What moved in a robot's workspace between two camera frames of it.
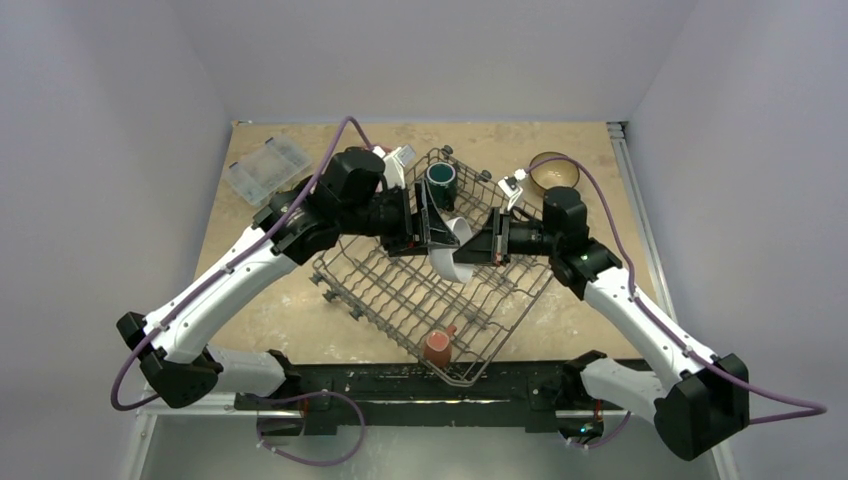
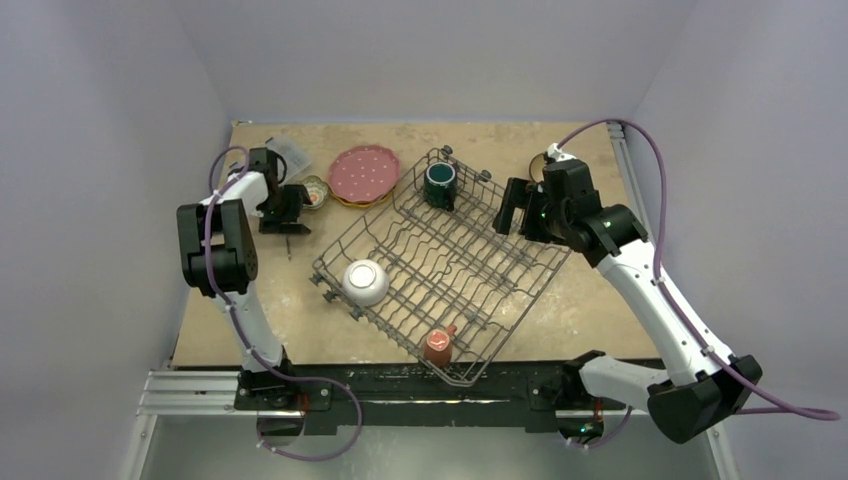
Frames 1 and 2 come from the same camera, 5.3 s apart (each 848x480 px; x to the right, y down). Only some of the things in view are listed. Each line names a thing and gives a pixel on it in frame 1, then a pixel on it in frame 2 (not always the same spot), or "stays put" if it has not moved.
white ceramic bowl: x=442 y=257 → x=365 y=282
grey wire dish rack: x=453 y=329 stays put
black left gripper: x=435 y=231 → x=297 y=196
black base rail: x=396 y=395 stays put
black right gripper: x=501 y=236 → x=525 y=201
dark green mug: x=442 y=182 stays put
